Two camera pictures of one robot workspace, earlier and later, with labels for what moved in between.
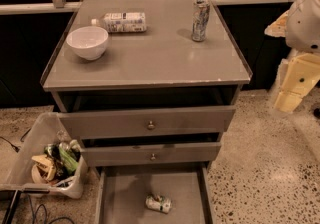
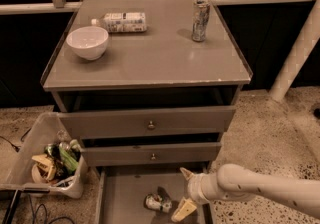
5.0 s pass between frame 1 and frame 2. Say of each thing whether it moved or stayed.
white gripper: moved
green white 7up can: stayed
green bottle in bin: stayed
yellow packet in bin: stayed
